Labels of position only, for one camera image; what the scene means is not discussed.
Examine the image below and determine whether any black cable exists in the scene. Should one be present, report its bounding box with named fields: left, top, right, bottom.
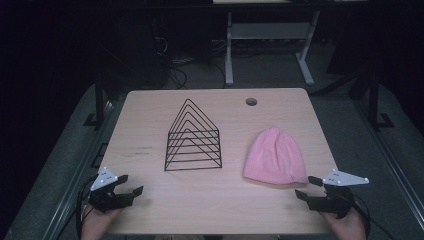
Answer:
left=75, top=173, right=100, bottom=240
left=346, top=189, right=398, bottom=240

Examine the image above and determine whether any black wire file rack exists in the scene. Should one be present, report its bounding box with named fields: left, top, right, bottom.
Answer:
left=163, top=98, right=223, bottom=173

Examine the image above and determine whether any person's left hand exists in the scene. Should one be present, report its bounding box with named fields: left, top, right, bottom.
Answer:
left=80, top=203, right=123, bottom=240

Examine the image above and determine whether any person's right hand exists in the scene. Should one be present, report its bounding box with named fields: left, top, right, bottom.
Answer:
left=320, top=206, right=368, bottom=240

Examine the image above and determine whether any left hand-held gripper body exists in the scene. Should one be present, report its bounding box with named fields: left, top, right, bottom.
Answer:
left=88, top=166, right=125, bottom=214

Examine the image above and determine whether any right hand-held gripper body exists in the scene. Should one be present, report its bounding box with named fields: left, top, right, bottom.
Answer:
left=307, top=168, right=370, bottom=220

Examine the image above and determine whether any bundle of floor cables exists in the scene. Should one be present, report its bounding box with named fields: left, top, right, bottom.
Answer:
left=153, top=33, right=228, bottom=90

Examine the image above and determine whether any black metal stand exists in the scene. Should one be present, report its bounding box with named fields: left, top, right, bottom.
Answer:
left=366, top=71, right=396, bottom=130
left=83, top=71, right=111, bottom=129

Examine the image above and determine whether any pink knit beanie hat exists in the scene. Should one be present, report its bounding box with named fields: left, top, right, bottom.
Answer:
left=242, top=126, right=309, bottom=186

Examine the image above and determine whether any grey metal desk frame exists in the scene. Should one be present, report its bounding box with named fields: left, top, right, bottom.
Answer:
left=224, top=9, right=322, bottom=87

